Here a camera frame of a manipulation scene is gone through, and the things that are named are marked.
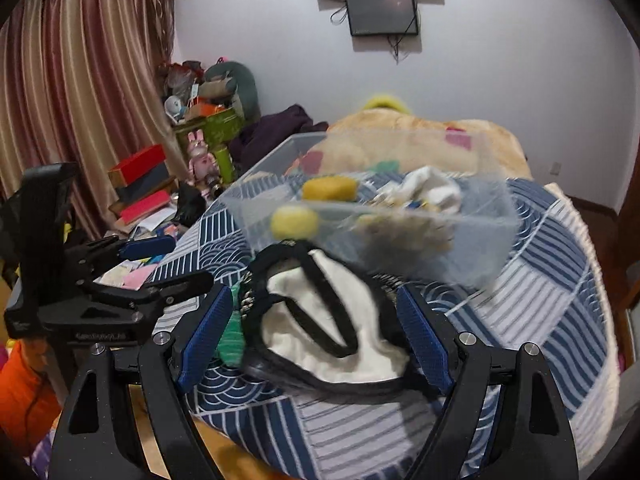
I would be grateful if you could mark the brown furry cloth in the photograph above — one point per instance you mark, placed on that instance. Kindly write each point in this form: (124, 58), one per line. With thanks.
(410, 237)

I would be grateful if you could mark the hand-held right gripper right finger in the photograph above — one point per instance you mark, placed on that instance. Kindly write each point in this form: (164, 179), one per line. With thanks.
(425, 332)

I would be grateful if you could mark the green box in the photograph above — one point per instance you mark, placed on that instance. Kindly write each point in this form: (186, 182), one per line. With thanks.
(212, 125)

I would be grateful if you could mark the orange cloth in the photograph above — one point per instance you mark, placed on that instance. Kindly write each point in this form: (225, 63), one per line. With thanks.
(25, 390)

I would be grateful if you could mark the small black wall screen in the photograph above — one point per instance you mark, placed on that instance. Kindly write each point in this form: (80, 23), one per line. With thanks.
(382, 12)

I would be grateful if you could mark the yellow ball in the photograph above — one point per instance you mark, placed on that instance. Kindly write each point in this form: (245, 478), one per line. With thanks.
(295, 221)

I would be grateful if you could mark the clear plastic storage box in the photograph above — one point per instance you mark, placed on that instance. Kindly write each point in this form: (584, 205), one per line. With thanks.
(380, 210)

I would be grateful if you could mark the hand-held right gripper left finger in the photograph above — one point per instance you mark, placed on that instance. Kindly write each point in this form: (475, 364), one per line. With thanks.
(207, 327)

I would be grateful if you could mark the white cloth with black trim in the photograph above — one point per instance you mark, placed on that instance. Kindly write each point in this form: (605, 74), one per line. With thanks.
(325, 325)

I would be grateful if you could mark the yellow sponge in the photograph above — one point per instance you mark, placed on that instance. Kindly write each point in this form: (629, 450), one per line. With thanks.
(329, 189)

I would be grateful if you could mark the beige plush blanket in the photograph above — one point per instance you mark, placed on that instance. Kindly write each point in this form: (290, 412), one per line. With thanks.
(480, 145)

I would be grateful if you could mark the dark purple cloth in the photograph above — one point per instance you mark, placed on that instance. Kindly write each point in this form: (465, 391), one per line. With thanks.
(272, 135)

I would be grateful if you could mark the white sock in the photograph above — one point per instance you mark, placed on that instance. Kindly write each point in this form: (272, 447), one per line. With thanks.
(432, 191)

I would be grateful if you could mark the green cylinder can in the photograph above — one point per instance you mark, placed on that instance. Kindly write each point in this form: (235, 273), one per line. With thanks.
(225, 162)

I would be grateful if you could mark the striped curtain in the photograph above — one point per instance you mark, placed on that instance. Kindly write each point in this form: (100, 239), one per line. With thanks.
(75, 85)

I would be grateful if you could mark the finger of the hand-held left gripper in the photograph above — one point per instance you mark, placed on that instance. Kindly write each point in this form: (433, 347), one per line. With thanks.
(185, 284)
(147, 246)

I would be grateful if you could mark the green plush toy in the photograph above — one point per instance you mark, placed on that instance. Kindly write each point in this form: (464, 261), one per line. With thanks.
(235, 85)

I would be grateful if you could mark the green knitted cloth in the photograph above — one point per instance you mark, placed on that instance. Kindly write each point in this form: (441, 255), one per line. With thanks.
(231, 332)

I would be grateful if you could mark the pink rabbit toy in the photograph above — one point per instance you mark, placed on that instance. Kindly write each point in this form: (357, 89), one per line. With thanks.
(201, 157)

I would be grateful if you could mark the red box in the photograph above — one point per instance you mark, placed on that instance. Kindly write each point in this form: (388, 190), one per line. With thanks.
(137, 164)

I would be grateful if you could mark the blue patterned quilt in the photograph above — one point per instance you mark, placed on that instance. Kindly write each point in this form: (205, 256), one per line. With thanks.
(500, 310)

